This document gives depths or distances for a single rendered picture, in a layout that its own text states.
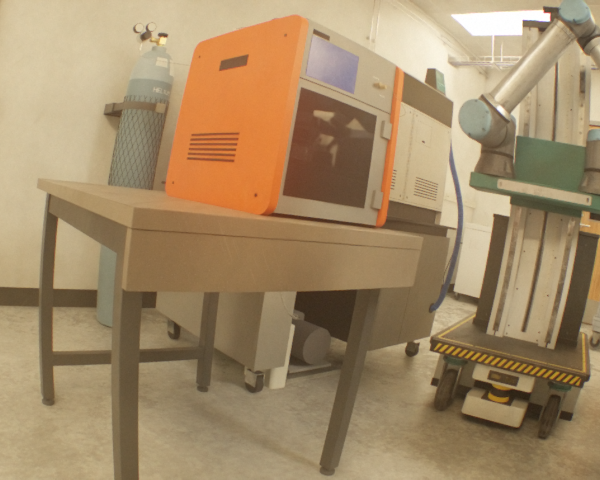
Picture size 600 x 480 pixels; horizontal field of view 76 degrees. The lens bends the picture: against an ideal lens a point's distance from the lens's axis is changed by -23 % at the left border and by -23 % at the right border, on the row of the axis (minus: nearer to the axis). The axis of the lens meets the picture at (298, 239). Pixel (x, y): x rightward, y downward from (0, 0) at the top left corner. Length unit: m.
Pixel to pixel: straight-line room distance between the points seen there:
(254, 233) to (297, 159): 0.22
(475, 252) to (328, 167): 3.91
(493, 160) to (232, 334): 1.20
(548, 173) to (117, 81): 2.17
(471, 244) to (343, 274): 3.96
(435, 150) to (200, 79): 1.57
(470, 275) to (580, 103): 3.09
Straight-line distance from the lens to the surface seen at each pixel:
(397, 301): 2.27
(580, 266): 2.18
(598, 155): 1.87
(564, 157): 2.02
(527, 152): 2.04
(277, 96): 0.94
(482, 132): 1.73
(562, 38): 1.79
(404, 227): 2.23
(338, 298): 2.30
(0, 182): 2.44
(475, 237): 4.85
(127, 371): 0.83
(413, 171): 2.33
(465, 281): 4.89
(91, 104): 2.55
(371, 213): 1.14
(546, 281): 2.08
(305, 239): 0.86
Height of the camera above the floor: 0.75
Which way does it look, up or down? 5 degrees down
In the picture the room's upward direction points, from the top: 9 degrees clockwise
